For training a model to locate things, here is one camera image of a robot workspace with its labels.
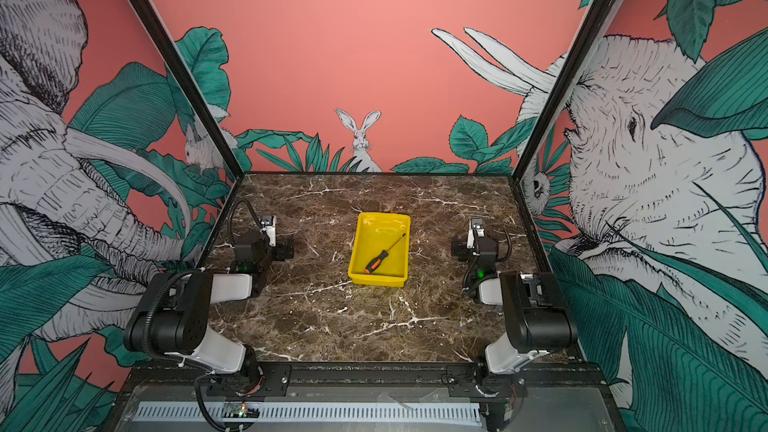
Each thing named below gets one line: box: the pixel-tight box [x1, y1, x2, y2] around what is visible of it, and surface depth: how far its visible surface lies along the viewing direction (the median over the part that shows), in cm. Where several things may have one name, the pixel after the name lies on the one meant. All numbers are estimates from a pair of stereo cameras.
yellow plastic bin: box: [348, 212, 410, 288], surface depth 97 cm
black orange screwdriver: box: [364, 233, 406, 274], surface depth 95 cm
